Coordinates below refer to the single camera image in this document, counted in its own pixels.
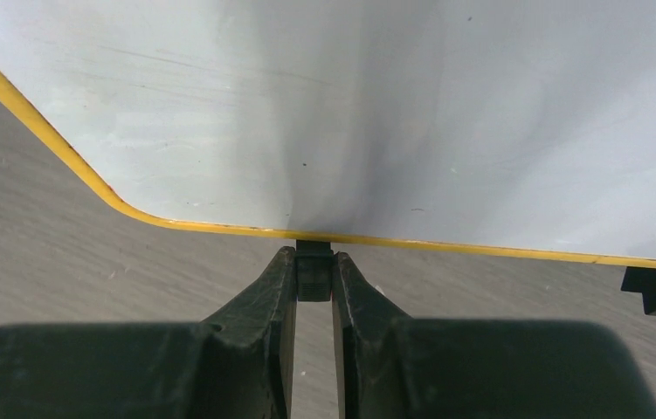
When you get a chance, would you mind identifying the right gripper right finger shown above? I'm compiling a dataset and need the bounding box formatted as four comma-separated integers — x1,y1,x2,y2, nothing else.
332,252,656,418

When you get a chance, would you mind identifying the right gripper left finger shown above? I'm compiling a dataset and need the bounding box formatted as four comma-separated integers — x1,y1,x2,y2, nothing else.
0,247,296,418

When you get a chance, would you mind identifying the yellow framed whiteboard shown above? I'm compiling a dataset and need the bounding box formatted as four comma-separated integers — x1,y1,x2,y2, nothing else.
0,1,656,268

